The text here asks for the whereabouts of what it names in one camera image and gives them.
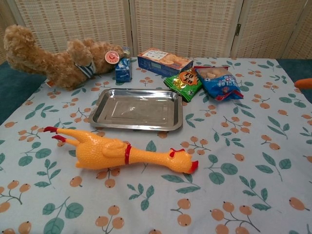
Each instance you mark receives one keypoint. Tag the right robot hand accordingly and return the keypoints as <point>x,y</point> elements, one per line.
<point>306,83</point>

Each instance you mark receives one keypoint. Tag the yellow rubber chicken toy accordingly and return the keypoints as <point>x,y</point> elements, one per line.
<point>97,151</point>

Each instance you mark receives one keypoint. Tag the stainless steel tray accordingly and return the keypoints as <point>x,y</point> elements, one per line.
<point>136,109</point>

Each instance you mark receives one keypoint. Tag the blue snack bag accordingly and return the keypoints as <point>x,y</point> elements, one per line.
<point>224,85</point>

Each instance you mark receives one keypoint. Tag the green snack packet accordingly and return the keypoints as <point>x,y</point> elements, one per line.
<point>182,85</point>

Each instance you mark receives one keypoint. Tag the floral leaf tablecloth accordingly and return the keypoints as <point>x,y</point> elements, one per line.
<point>219,170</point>

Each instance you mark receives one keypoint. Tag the woven folding screen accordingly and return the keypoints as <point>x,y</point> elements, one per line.
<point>182,24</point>

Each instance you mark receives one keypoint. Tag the blue orange biscuit box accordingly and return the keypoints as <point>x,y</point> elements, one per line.
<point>156,64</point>

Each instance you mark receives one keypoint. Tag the blue milk carton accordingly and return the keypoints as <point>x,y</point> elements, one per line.
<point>123,70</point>

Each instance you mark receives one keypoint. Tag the red round hang tag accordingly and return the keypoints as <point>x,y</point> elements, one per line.
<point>112,57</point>

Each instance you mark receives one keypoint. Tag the brown teddy bear plush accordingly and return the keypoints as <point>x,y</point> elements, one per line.
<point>48,61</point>

